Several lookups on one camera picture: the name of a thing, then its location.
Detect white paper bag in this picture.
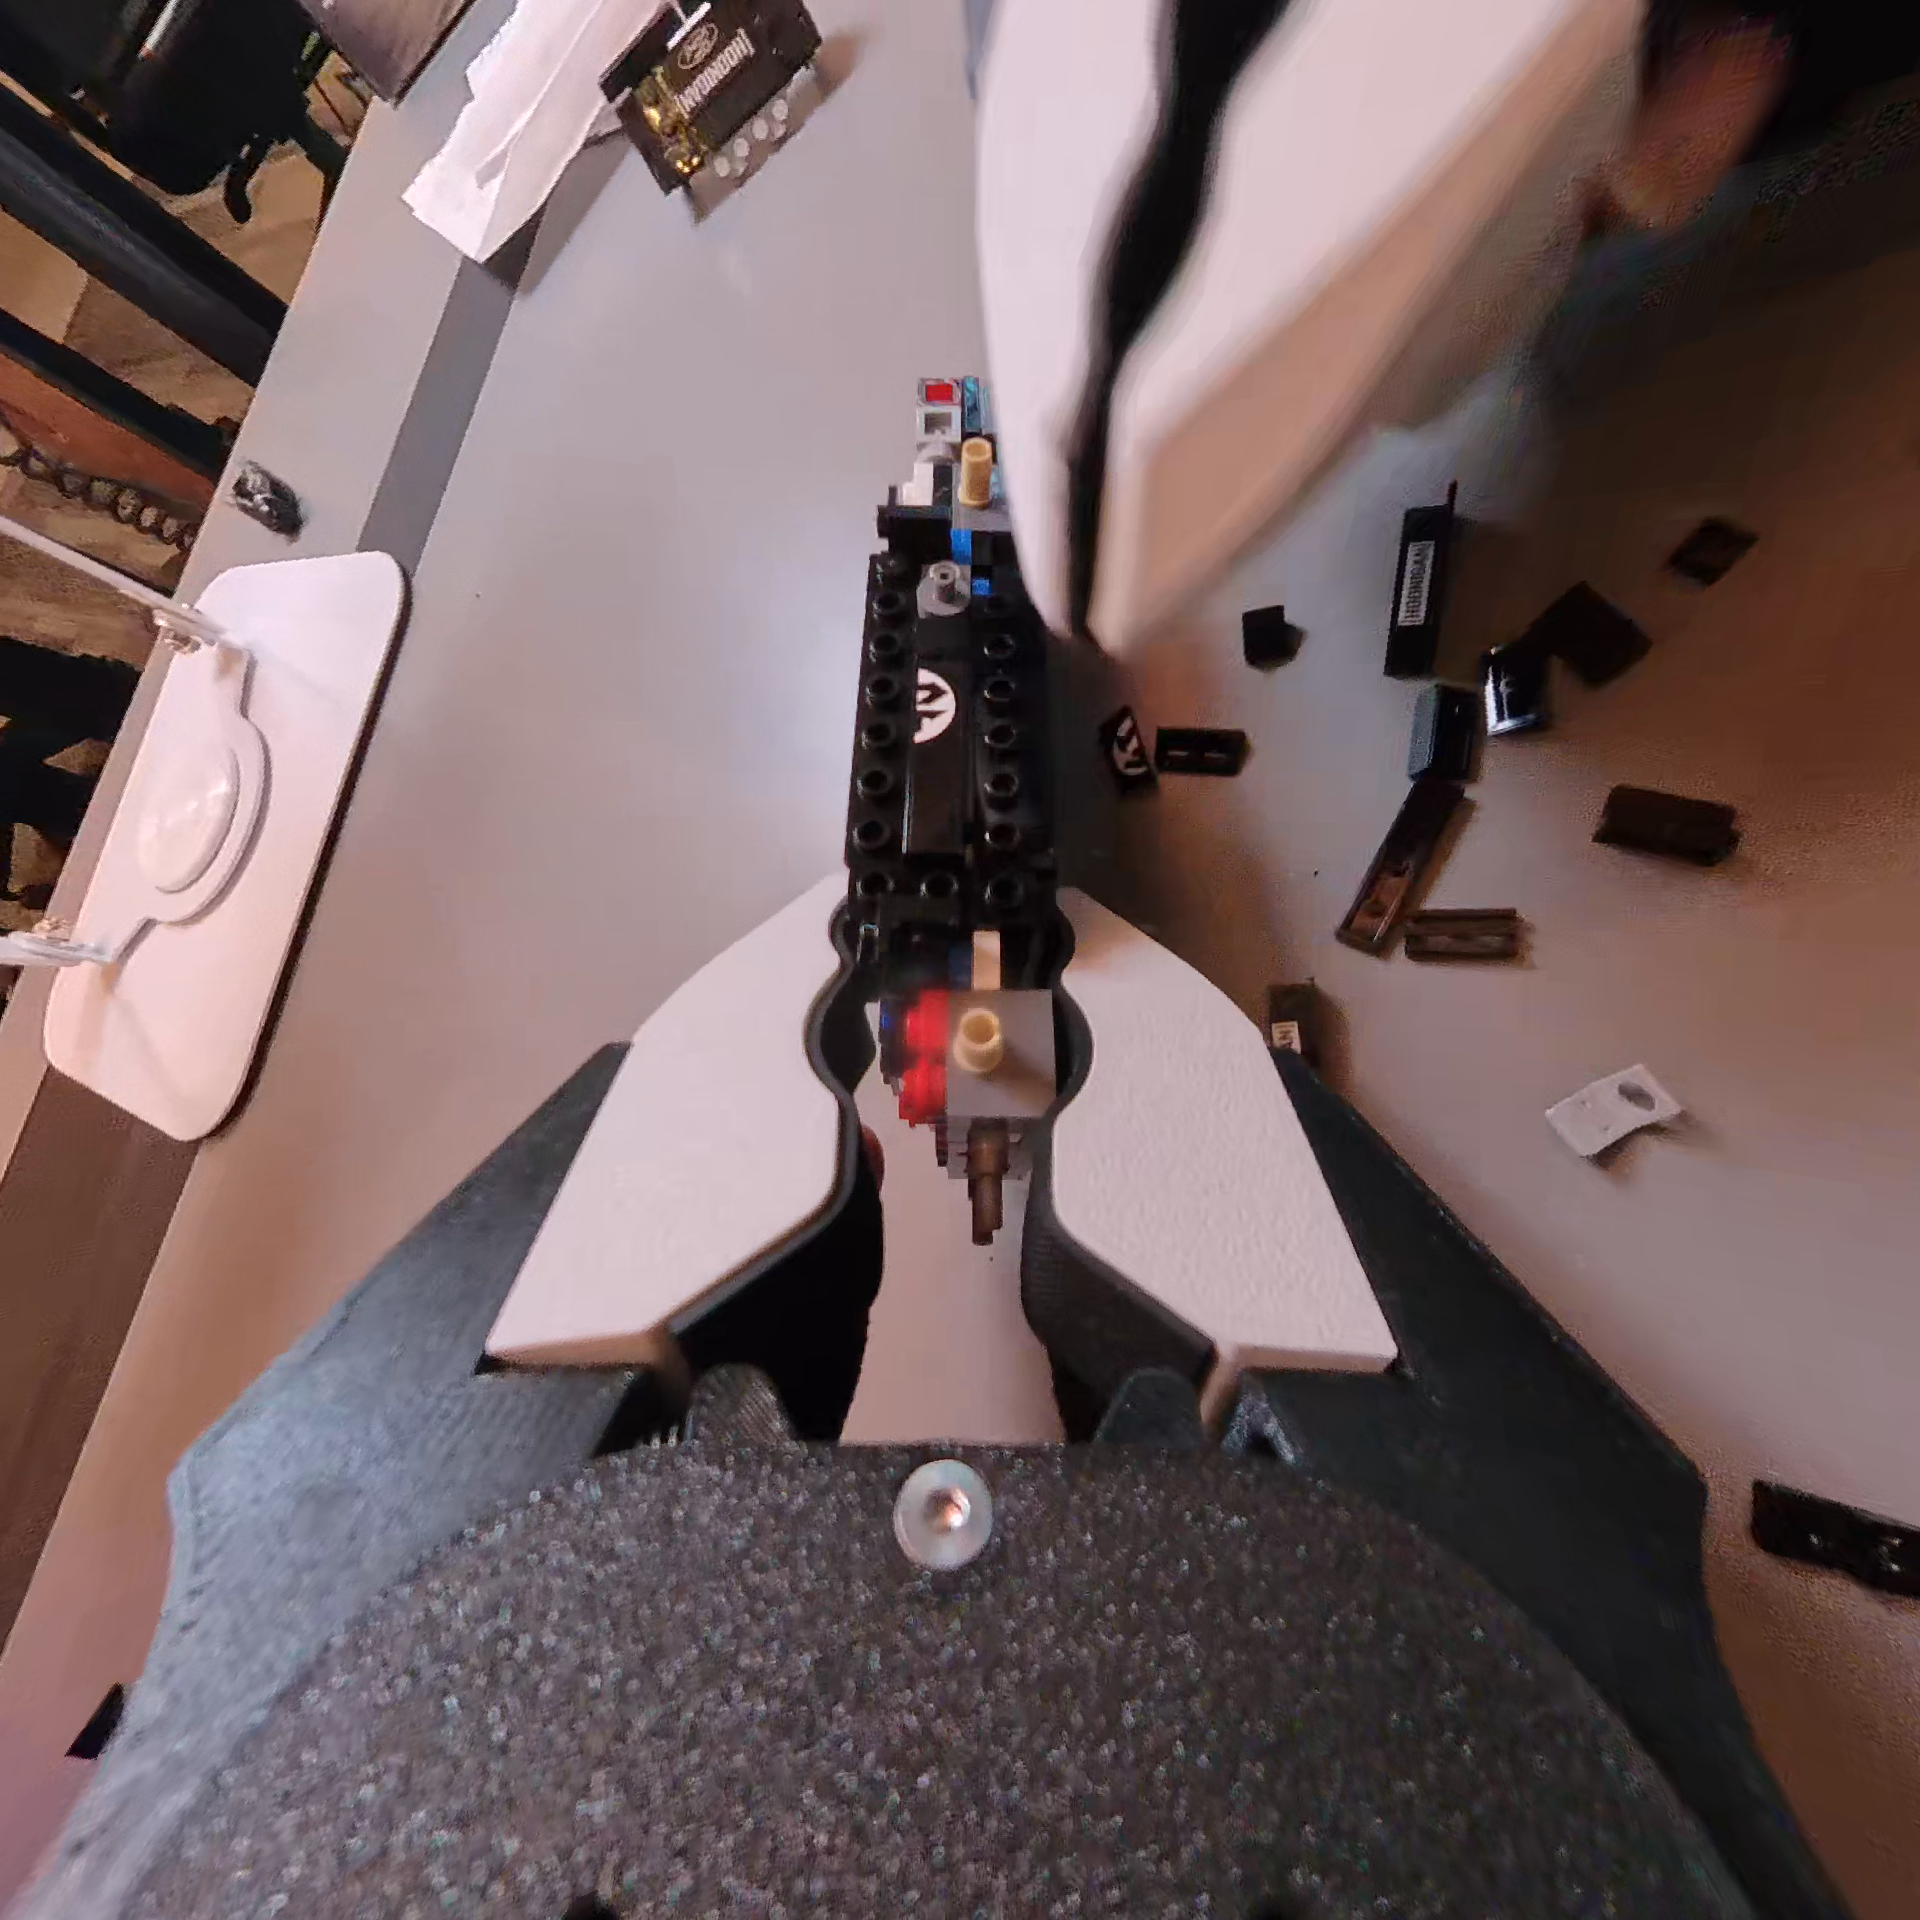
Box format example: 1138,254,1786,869
402,0,677,266

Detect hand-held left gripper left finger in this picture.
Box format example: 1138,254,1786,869
482,877,887,1442

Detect flat black lego plate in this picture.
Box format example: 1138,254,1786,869
1751,1478,1920,1599

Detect lego car model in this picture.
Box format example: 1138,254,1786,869
849,374,1082,1251

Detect small grey lego tile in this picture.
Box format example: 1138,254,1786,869
1546,1064,1686,1160

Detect lego set box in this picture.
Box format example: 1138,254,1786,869
294,0,490,107

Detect white book stand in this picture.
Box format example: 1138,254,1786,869
0,516,409,1146

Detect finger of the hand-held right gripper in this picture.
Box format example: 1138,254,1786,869
1072,0,1645,654
971,0,1182,626

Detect black lego slope piece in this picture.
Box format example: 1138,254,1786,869
1408,682,1483,781
1529,582,1655,688
1593,784,1745,869

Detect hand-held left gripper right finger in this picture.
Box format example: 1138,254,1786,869
1024,888,1402,1444

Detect black coiled cable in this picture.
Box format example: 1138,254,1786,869
0,434,205,557

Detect narrow black stickered tile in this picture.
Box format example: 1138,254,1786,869
1384,482,1465,684

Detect black metal stand pole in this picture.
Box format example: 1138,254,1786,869
0,119,289,348

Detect person's right hand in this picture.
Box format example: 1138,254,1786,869
1591,0,1802,234

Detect black stickered lego panel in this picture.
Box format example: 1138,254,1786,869
599,0,826,195

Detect long black lego plate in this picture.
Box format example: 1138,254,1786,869
1336,780,1473,957

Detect black office chair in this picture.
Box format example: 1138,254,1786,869
89,0,347,226

